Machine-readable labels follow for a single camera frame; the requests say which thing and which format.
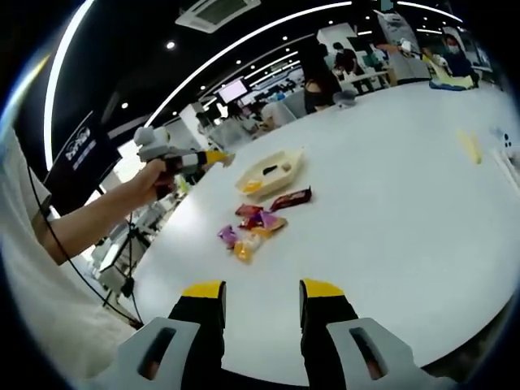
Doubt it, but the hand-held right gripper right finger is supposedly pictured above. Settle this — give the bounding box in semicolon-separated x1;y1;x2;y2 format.
299;278;424;386

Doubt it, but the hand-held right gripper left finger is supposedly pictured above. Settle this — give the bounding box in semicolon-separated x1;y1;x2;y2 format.
116;279;228;384

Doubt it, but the purple gold food packet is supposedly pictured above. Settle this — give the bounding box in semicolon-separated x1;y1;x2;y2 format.
217;223;240;250

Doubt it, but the cream hexagonal container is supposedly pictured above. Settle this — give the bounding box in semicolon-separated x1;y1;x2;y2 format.
234;147;306;202

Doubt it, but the dark red food bar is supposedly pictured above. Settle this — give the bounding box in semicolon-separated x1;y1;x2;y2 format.
269;185;314;213

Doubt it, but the person's left hand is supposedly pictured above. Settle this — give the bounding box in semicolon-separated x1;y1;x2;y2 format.
135;157;180;203

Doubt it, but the hanging bright monitor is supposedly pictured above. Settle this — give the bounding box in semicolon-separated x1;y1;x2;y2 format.
217;80;248;103

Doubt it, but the black tripod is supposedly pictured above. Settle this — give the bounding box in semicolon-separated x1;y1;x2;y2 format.
95;225;144;312

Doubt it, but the black display screen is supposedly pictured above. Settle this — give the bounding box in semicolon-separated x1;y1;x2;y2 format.
43;110;124;216

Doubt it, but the wide ceiling light strip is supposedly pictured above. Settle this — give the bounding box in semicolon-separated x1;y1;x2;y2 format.
42;0;98;174

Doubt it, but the ceiling air conditioner vent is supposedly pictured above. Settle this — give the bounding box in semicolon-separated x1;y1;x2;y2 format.
174;0;261;30

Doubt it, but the person's cream shirt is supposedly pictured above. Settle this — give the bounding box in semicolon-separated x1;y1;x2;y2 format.
0;129;137;381

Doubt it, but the grey crumpled cloth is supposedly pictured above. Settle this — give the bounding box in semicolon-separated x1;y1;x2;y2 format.
331;89;358;110

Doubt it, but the thin ceiling light strip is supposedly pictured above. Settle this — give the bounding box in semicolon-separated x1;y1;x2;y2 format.
144;1;353;128

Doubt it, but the yellow strip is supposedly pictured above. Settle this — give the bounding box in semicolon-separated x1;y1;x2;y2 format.
457;128;484;166

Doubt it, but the white flat strip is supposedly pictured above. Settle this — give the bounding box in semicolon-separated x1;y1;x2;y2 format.
493;148;520;180

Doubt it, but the white device with black dots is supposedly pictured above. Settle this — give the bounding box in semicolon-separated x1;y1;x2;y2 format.
493;128;519;155

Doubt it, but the blue and yellow cloth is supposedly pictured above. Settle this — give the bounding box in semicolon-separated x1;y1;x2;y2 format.
429;75;476;93

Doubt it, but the black cable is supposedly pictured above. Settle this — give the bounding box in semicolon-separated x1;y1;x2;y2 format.
24;164;144;326

